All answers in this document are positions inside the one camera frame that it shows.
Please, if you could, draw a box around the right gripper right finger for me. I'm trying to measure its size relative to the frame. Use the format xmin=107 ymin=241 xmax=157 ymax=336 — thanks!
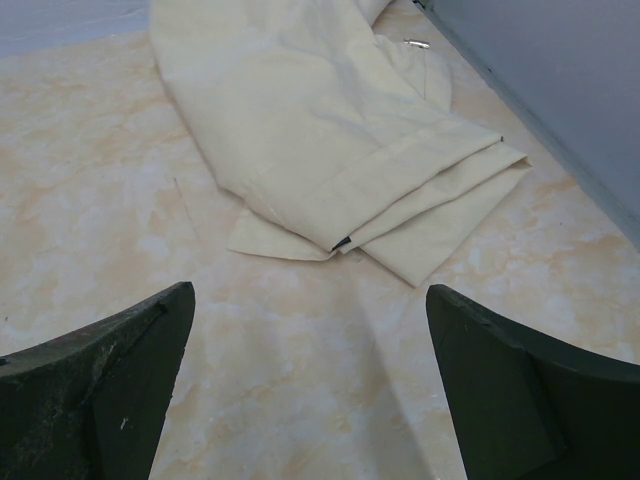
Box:
xmin=426 ymin=285 xmax=639 ymax=479

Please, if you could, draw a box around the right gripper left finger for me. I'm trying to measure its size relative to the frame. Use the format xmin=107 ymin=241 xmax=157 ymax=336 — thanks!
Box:
xmin=1 ymin=282 xmax=195 ymax=479

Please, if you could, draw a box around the cream folded cloth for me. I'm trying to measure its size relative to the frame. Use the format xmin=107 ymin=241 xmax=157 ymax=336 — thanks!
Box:
xmin=149 ymin=1 xmax=529 ymax=286

